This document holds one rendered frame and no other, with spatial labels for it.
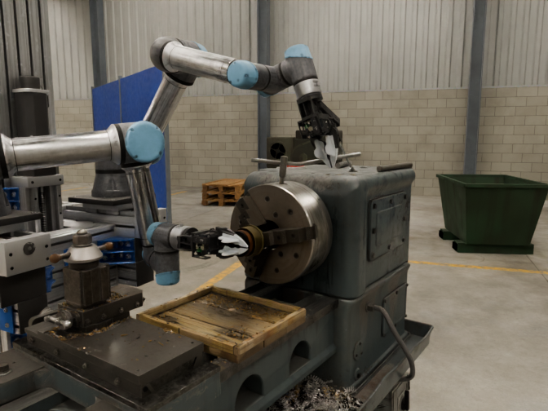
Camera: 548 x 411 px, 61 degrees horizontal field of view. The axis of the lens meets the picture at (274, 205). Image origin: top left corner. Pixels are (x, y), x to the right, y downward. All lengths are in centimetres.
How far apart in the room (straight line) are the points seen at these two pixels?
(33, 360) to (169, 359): 34
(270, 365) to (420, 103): 1026
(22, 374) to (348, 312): 93
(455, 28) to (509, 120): 231
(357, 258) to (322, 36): 1051
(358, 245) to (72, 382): 89
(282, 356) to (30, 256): 73
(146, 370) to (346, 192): 83
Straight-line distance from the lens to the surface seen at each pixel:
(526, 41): 1160
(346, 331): 157
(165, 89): 174
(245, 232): 131
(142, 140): 136
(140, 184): 153
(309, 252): 136
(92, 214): 183
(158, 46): 158
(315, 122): 133
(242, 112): 1215
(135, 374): 90
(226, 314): 135
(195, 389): 95
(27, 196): 169
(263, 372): 128
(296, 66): 138
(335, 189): 147
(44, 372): 112
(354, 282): 151
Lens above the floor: 138
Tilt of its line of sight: 9 degrees down
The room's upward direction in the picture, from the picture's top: straight up
